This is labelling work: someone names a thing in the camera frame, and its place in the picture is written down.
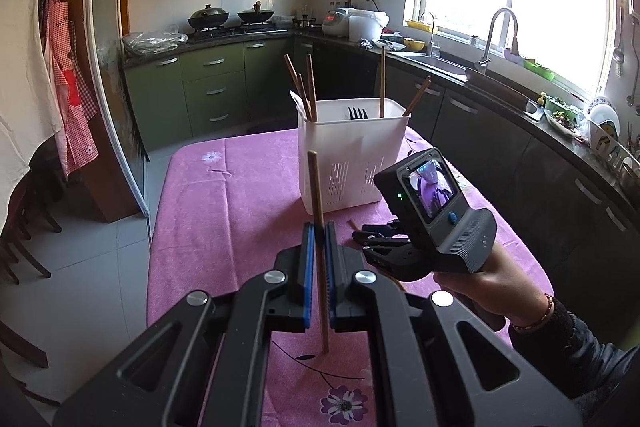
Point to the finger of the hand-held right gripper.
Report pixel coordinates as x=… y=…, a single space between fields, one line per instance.
x=372 y=239
x=380 y=228

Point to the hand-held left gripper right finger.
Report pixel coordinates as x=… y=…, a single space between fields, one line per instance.
x=331 y=267

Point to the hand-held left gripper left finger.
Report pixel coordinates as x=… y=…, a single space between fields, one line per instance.
x=308 y=267

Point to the brown wooden chopstick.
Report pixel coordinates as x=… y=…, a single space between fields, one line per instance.
x=296 y=79
x=304 y=94
x=382 y=82
x=417 y=94
x=311 y=82
x=352 y=225
x=316 y=187

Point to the white plastic utensil basket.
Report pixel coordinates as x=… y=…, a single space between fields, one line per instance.
x=345 y=142

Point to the person's right forearm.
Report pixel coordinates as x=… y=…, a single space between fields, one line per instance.
x=575 y=357

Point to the person's right hand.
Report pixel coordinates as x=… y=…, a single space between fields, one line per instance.
x=490 y=287

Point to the purple floral tablecloth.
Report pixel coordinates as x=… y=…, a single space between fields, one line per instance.
x=225 y=217

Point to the dark base cabinets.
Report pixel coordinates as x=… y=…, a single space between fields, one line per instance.
x=510 y=147

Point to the white spoon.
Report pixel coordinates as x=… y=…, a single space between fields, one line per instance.
x=296 y=99

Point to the plate of food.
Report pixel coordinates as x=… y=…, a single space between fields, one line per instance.
x=562 y=122

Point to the steel kitchen sink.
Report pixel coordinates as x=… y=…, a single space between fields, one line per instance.
x=435 y=63

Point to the yellow bowl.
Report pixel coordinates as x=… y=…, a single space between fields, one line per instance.
x=414 y=44

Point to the metal dish rack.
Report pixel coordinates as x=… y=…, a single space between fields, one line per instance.
x=617 y=157

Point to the small steel faucet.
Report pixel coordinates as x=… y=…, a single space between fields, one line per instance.
x=431 y=37

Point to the green tray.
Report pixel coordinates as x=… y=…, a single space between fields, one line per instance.
x=539 y=70

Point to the white and yellow plate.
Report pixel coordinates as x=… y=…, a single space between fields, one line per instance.
x=605 y=119

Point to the white plastic container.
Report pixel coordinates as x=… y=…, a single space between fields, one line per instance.
x=367 y=27

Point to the yellow tray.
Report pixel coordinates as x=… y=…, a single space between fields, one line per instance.
x=420 y=25

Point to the white rice cooker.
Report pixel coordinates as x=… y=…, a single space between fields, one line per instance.
x=336 y=23

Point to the tall steel kitchen faucet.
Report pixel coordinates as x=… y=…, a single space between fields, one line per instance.
x=492 y=32

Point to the green base cabinets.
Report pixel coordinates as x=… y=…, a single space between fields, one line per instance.
x=165 y=97

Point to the black gas stove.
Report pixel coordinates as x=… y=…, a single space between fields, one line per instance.
x=232 y=32

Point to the glass sliding door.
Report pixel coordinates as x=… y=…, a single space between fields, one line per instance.
x=112 y=82

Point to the black wok with lid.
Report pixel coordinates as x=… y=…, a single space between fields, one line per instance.
x=207 y=17

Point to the clear plastic bag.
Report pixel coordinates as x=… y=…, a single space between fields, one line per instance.
x=155 y=42

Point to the dark wooden chair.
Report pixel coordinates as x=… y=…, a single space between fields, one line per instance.
x=25 y=237
x=20 y=347

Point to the red checked apron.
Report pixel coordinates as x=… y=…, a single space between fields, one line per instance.
x=70 y=82

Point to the white hanging cloth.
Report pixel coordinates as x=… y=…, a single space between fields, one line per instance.
x=22 y=82

